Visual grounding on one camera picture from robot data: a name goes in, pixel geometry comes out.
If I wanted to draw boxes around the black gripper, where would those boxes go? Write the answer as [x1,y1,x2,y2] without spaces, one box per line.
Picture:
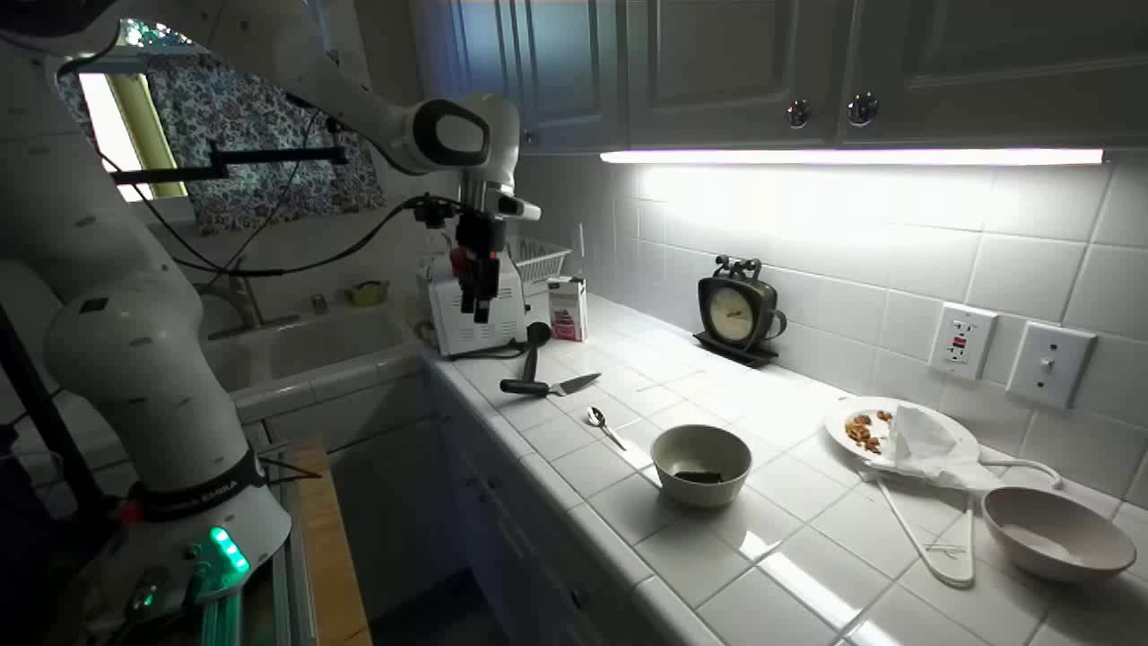
[450,199,509,328]

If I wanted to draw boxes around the silver spoon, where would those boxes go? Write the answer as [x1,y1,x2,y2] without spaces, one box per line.
[580,402,631,455]

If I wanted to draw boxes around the grey bowl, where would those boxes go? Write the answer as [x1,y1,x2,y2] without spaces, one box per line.
[647,420,756,517]

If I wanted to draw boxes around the large beige bowl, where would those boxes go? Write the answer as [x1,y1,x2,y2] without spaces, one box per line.
[976,482,1142,588]

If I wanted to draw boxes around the white toaster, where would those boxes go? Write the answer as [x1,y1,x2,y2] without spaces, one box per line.
[424,263,526,362]

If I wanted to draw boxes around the black pepper grinder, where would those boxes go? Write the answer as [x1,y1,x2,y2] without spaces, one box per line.
[518,318,556,386]

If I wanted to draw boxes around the yellow green sponge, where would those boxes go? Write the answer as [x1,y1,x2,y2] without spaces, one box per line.
[343,277,396,307]

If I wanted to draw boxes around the white kitchen sink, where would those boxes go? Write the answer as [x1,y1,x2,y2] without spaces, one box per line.
[196,306,418,402]

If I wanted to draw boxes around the dark green retro clock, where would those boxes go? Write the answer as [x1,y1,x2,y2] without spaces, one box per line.
[692,251,788,368]

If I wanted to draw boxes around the floral window curtain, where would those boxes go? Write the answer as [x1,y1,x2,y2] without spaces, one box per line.
[145,42,387,233]

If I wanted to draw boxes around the black mounting bar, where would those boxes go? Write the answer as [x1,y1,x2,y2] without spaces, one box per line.
[111,142,353,187]

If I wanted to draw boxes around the wooden board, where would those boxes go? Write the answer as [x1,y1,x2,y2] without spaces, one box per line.
[282,433,377,646]

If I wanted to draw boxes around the grey upper cabinet door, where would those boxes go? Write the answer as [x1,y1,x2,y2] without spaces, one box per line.
[619,0,843,151]
[837,0,1148,151]

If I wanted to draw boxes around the under-cabinet light bar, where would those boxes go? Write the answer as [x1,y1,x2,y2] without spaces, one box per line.
[595,142,1112,171]

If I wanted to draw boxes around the orange food pieces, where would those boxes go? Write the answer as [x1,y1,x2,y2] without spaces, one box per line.
[841,404,899,459]

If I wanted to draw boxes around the white electrical outlet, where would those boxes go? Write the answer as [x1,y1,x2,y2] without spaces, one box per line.
[921,297,1004,386]

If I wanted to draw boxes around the white plastic tongs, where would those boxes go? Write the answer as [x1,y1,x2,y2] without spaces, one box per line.
[876,455,1069,591]

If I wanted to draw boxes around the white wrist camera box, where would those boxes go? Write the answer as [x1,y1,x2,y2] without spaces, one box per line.
[491,189,545,225]

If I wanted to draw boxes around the black handled kitchen knife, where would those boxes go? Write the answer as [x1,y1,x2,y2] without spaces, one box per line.
[494,368,605,402]

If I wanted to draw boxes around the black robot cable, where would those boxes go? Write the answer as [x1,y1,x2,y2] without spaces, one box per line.
[104,189,463,283]

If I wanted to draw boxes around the white light switch plate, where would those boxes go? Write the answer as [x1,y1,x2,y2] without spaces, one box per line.
[1002,316,1101,417]

